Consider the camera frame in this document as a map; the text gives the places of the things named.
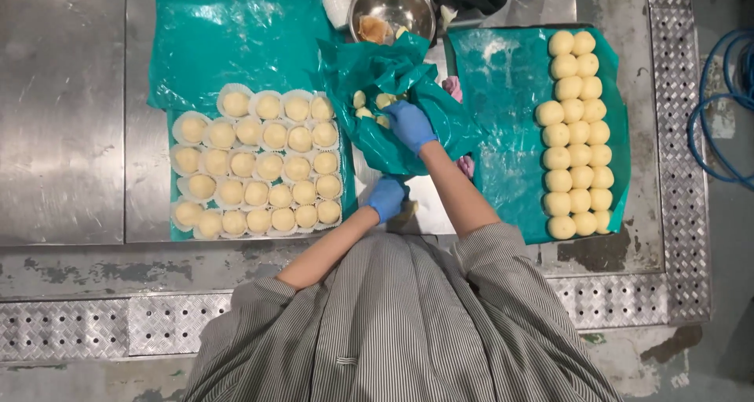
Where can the person's right hand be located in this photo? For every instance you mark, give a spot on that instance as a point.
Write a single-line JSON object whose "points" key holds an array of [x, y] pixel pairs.
{"points": [[412, 128]]}

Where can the person's left hand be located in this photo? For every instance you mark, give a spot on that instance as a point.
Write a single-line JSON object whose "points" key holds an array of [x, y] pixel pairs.
{"points": [[386, 196]]}

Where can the person's right fingers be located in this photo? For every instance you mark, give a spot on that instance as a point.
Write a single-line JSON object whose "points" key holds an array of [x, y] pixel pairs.
{"points": [[393, 112]]}

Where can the person's left fingers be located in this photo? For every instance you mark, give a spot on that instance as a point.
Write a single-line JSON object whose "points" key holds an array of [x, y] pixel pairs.
{"points": [[400, 193]]}

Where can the pale dough piece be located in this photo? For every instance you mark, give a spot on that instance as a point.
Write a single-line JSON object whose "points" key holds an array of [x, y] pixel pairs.
{"points": [[384, 100], [364, 113], [382, 121], [359, 99]]}

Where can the crumpled teal plastic bag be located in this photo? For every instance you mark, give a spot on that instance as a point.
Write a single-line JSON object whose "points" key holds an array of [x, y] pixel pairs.
{"points": [[377, 66]]}

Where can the pink ruffled object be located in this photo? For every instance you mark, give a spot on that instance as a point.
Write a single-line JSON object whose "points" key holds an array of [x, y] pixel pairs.
{"points": [[453, 88], [465, 166]]}

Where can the brown filling lump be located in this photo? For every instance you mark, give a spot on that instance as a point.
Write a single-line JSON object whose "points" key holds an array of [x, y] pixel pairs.
{"points": [[374, 30]]}

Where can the steel mixing bowl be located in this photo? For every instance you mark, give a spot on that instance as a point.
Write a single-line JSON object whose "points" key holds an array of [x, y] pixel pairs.
{"points": [[400, 4]]}

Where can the floury teal plastic sheet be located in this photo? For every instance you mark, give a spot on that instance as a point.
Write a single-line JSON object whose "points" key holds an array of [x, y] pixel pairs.
{"points": [[506, 125]]}

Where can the stack of white paper cups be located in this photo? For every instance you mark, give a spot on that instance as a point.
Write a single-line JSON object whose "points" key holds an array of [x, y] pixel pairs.
{"points": [[338, 7]]}

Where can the grey striped work coat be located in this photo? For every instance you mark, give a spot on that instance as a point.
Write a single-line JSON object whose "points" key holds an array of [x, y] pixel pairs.
{"points": [[400, 325]]}

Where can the group of dough balls in paper cups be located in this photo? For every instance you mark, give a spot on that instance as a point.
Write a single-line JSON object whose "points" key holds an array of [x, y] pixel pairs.
{"points": [[259, 163]]}

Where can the wide teal plastic sheet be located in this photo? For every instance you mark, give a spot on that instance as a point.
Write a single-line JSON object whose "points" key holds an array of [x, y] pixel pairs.
{"points": [[235, 43]]}

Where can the rows of bare dough balls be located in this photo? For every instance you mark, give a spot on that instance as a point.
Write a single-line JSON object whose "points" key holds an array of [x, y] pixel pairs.
{"points": [[576, 137]]}

